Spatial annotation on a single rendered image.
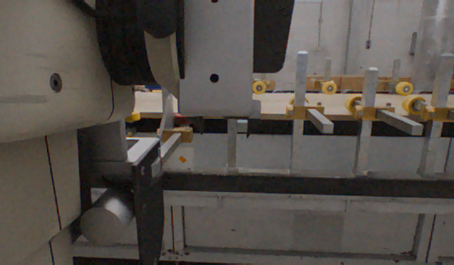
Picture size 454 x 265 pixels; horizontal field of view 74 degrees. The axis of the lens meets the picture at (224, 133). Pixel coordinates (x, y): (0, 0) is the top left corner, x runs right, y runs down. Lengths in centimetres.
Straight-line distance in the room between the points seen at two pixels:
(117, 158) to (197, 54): 19
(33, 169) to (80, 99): 9
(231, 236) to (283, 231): 27
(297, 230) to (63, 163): 143
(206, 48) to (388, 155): 140
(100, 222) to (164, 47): 20
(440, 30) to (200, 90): 466
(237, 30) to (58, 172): 19
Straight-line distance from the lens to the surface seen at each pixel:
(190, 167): 121
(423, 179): 137
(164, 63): 21
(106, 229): 34
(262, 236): 165
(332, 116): 141
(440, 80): 132
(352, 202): 136
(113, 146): 35
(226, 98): 20
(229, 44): 20
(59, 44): 19
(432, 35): 482
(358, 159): 127
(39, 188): 28
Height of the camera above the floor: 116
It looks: 15 degrees down
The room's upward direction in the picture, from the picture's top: straight up
